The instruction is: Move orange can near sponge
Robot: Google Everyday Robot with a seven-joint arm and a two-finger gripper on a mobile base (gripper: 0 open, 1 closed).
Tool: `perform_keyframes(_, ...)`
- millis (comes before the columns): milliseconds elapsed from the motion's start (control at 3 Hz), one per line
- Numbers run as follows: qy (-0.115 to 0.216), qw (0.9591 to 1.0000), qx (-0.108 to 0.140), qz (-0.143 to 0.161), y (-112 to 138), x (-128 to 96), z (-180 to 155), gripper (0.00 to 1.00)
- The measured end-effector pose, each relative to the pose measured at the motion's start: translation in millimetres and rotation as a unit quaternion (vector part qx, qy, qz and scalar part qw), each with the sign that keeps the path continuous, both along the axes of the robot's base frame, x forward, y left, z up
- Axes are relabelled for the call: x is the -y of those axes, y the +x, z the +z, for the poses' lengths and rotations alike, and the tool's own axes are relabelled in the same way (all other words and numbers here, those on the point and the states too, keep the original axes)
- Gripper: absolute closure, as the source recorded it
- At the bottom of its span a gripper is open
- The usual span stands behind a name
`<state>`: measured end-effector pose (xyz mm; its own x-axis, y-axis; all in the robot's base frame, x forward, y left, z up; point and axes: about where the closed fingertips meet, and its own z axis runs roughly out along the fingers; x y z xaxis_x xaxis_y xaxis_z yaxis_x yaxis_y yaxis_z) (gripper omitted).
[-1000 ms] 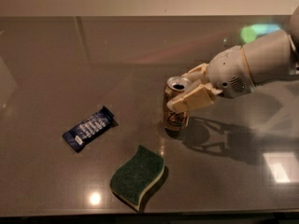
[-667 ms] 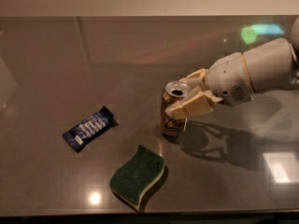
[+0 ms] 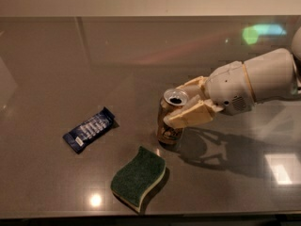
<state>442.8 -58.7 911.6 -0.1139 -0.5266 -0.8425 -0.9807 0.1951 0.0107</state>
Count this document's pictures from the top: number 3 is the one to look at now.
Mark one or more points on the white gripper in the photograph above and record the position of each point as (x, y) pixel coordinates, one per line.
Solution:
(228, 86)

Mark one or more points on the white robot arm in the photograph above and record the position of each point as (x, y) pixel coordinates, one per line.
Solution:
(275, 75)

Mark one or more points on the green and yellow sponge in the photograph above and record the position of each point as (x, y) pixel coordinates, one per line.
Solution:
(132, 183)

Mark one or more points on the blue snack bar wrapper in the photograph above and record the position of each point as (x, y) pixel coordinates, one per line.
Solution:
(86, 132)

